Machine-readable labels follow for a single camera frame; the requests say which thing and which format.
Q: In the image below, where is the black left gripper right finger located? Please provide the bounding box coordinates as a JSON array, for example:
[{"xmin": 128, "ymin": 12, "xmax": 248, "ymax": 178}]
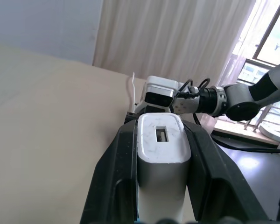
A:
[{"xmin": 181, "ymin": 120, "xmax": 269, "ymax": 224}]

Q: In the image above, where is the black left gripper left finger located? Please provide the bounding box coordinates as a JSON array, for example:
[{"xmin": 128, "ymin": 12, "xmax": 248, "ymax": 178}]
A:
[{"xmin": 80, "ymin": 119, "xmax": 139, "ymax": 224}]

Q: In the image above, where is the white charger block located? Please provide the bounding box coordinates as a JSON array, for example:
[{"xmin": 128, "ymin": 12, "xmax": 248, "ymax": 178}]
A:
[{"xmin": 135, "ymin": 112, "xmax": 192, "ymax": 224}]

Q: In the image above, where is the beige curtain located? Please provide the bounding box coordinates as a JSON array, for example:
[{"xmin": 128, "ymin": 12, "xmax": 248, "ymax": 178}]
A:
[{"xmin": 92, "ymin": 0, "xmax": 256, "ymax": 83}]

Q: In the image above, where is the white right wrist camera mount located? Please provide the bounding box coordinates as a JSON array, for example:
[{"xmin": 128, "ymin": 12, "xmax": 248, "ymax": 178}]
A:
[{"xmin": 140, "ymin": 75, "xmax": 200, "ymax": 115}]

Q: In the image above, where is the white power strip cord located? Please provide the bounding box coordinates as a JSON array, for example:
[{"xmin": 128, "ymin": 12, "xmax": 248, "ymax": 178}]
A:
[{"xmin": 127, "ymin": 71, "xmax": 139, "ymax": 111}]

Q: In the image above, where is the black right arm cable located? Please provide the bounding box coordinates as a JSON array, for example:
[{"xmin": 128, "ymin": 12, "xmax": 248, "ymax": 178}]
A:
[{"xmin": 176, "ymin": 77, "xmax": 212, "ymax": 99}]

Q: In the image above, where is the black cable on dark surface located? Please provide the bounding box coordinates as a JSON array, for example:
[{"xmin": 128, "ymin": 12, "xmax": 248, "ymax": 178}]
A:
[{"xmin": 192, "ymin": 113, "xmax": 280, "ymax": 154}]

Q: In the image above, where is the window with dark frame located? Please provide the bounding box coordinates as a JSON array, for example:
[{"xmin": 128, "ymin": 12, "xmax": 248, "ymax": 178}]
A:
[{"xmin": 213, "ymin": 0, "xmax": 280, "ymax": 147}]

